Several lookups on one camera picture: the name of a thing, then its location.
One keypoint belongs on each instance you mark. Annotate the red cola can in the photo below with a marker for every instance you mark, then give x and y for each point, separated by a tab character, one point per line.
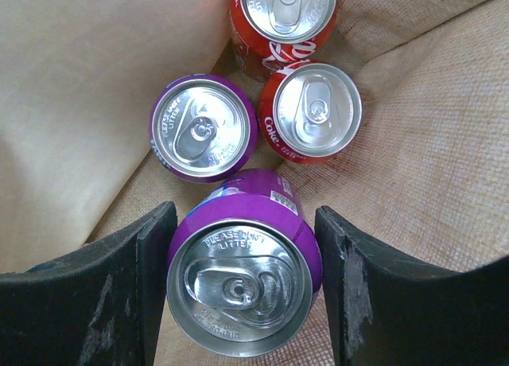
309	111
269	34

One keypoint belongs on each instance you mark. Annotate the burlap canvas tote bag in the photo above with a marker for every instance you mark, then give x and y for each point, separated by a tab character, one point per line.
427	172

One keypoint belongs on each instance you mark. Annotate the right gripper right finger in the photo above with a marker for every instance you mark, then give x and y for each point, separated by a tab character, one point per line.
386	307

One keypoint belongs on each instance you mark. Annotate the purple fanta can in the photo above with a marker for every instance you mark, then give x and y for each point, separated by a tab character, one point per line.
203	128
244	267

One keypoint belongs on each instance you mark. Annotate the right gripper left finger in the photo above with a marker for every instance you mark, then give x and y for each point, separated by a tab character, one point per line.
99	305

